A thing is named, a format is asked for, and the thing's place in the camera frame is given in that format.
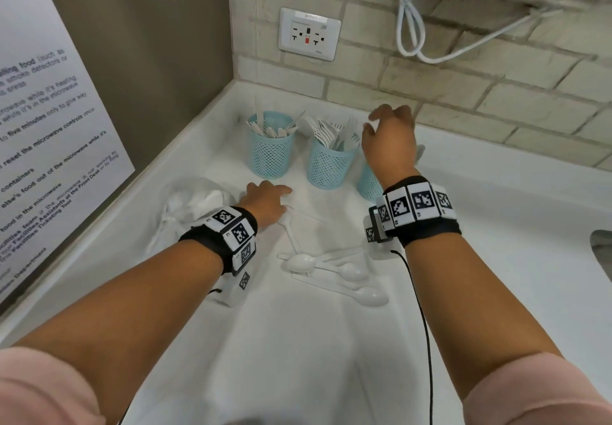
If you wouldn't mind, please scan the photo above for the person's left hand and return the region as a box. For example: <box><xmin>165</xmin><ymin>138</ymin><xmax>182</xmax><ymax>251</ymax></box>
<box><xmin>238</xmin><ymin>180</ymin><xmax>293</xmax><ymax>229</ymax></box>

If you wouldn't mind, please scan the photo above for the person's right hand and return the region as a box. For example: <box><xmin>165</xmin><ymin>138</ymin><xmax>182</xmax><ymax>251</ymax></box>
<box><xmin>361</xmin><ymin>104</ymin><xmax>421</xmax><ymax>187</ymax></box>

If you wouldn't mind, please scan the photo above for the bunch of white plastic forks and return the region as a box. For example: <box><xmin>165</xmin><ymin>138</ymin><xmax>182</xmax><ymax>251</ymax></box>
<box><xmin>305</xmin><ymin>116</ymin><xmax>362</xmax><ymax>152</ymax></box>

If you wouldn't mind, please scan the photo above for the bunch of white plastic knives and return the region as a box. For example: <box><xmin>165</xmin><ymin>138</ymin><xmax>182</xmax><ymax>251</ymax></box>
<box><xmin>246</xmin><ymin>94</ymin><xmax>307</xmax><ymax>139</ymax></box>

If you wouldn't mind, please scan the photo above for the clear plastic bag of cutlery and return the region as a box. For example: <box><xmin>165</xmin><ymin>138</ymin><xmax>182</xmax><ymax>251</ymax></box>
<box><xmin>145</xmin><ymin>176</ymin><xmax>238</xmax><ymax>256</ymax></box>

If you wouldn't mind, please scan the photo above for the person's left forearm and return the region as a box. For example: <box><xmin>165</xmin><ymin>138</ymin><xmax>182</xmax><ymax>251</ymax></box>
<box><xmin>11</xmin><ymin>238</ymin><xmax>226</xmax><ymax>425</ymax></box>

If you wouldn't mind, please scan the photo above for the person's right forearm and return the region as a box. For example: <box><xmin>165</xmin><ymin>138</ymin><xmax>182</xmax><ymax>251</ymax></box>
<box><xmin>404</xmin><ymin>233</ymin><xmax>563</xmax><ymax>401</ymax></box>

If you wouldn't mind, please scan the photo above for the person's pink right sleeve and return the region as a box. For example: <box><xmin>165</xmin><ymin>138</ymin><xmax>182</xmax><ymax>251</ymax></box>
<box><xmin>462</xmin><ymin>352</ymin><xmax>612</xmax><ymax>425</ymax></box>

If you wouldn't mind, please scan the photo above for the person's pink sleeve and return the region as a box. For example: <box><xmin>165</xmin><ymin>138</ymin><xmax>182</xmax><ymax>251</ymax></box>
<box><xmin>462</xmin><ymin>352</ymin><xmax>612</xmax><ymax>425</ymax></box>
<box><xmin>0</xmin><ymin>347</ymin><xmax>107</xmax><ymax>425</ymax></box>

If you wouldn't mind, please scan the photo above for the person's pink left sleeve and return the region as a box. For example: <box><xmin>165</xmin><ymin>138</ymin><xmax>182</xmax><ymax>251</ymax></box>
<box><xmin>0</xmin><ymin>347</ymin><xmax>107</xmax><ymax>425</ymax></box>

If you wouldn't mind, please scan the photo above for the black left wrist band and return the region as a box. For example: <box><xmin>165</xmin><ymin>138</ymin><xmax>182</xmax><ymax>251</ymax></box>
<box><xmin>178</xmin><ymin>205</ymin><xmax>259</xmax><ymax>277</ymax></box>

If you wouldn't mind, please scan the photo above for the black wrist band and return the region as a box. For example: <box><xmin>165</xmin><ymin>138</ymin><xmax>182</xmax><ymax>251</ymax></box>
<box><xmin>178</xmin><ymin>205</ymin><xmax>259</xmax><ymax>277</ymax></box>
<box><xmin>368</xmin><ymin>176</ymin><xmax>462</xmax><ymax>248</ymax></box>

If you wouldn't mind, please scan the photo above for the black right wrist band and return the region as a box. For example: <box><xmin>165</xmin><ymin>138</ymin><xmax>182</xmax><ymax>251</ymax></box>
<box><xmin>368</xmin><ymin>176</ymin><xmax>462</xmax><ymax>248</ymax></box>

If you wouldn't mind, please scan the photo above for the dark sink basin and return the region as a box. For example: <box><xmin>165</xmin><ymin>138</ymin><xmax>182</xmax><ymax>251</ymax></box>
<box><xmin>589</xmin><ymin>229</ymin><xmax>612</xmax><ymax>282</ymax></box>

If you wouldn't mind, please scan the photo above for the white printed notice poster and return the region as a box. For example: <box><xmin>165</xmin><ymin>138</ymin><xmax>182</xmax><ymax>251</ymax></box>
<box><xmin>0</xmin><ymin>0</ymin><xmax>136</xmax><ymax>304</ymax></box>

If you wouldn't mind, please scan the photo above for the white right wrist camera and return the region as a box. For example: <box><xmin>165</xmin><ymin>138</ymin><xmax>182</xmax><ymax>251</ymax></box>
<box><xmin>362</xmin><ymin>216</ymin><xmax>398</xmax><ymax>260</ymax></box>

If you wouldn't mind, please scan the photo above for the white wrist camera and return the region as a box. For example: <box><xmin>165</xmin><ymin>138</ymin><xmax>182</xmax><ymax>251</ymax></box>
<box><xmin>210</xmin><ymin>266</ymin><xmax>254</xmax><ymax>307</ymax></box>
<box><xmin>362</xmin><ymin>216</ymin><xmax>398</xmax><ymax>260</ymax></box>

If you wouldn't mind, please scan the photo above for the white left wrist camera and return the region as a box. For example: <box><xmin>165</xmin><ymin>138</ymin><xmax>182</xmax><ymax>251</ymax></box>
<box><xmin>210</xmin><ymin>266</ymin><xmax>254</xmax><ymax>307</ymax></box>

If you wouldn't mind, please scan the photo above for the white wall power outlet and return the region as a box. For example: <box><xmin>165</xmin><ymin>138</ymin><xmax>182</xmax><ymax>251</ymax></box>
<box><xmin>278</xmin><ymin>7</ymin><xmax>342</xmax><ymax>62</ymax></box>

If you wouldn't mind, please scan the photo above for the black right camera cable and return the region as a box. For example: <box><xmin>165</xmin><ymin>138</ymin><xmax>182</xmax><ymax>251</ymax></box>
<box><xmin>391</xmin><ymin>249</ymin><xmax>434</xmax><ymax>425</ymax></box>

